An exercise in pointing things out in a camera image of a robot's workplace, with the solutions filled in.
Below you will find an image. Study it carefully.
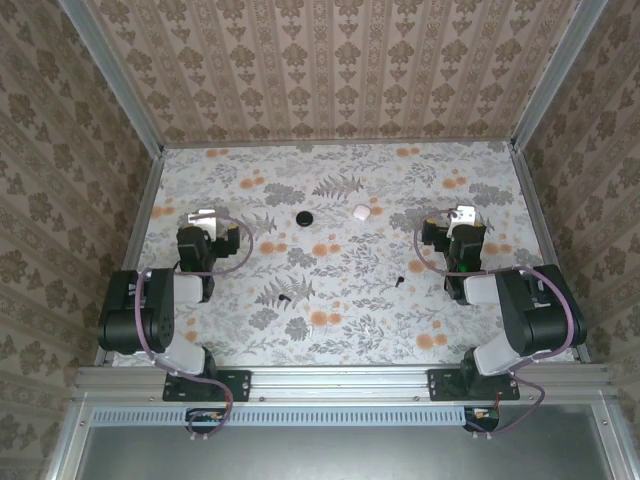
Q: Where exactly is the floral patterned table cover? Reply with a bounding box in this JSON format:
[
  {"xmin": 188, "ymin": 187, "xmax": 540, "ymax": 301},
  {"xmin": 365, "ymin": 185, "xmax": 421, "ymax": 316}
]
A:
[{"xmin": 107, "ymin": 141, "xmax": 581, "ymax": 369}]

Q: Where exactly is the grey metal panel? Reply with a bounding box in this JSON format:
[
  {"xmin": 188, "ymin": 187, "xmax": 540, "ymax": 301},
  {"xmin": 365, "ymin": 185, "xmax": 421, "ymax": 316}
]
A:
[{"xmin": 74, "ymin": 405, "xmax": 626, "ymax": 480}]

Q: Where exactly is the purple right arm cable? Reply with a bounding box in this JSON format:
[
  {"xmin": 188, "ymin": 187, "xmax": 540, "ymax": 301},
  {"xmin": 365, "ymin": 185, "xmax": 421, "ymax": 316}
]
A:
[{"xmin": 415, "ymin": 209, "xmax": 584, "ymax": 441}]

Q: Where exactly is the aluminium table side rail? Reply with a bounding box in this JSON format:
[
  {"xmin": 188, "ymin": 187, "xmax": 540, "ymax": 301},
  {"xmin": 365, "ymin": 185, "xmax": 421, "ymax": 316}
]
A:
[
  {"xmin": 509, "ymin": 144, "xmax": 591, "ymax": 362},
  {"xmin": 94, "ymin": 147, "xmax": 166, "ymax": 366}
]

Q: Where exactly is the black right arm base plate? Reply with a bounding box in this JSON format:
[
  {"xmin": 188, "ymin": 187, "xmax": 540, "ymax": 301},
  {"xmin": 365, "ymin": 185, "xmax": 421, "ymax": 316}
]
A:
[{"xmin": 428, "ymin": 368, "xmax": 520, "ymax": 402}]

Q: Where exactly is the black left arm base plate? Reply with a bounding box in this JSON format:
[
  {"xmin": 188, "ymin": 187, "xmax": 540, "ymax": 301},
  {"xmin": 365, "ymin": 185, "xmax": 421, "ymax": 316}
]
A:
[{"xmin": 162, "ymin": 368, "xmax": 251, "ymax": 403}]

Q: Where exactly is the aluminium frame post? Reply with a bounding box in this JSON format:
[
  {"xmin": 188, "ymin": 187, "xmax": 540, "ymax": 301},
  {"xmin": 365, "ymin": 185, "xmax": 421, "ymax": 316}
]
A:
[
  {"xmin": 510, "ymin": 0, "xmax": 610, "ymax": 151},
  {"xmin": 58, "ymin": 0, "xmax": 166, "ymax": 157}
]

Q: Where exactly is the black connector box with wires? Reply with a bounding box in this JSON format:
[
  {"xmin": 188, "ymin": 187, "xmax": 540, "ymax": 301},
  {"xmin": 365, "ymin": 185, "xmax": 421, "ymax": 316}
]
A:
[
  {"xmin": 185, "ymin": 407, "xmax": 227, "ymax": 434},
  {"xmin": 463, "ymin": 405, "xmax": 501, "ymax": 432}
]

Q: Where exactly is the aluminium mounting rail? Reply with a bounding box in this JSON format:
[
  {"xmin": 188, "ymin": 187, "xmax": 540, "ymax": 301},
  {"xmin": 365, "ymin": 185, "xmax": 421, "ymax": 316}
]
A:
[{"xmin": 72, "ymin": 363, "xmax": 619, "ymax": 405}]

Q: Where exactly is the grey slotted cable duct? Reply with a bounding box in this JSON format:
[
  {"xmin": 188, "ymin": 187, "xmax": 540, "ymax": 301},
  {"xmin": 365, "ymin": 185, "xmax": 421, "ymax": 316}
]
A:
[{"xmin": 91, "ymin": 405, "xmax": 466, "ymax": 428}]

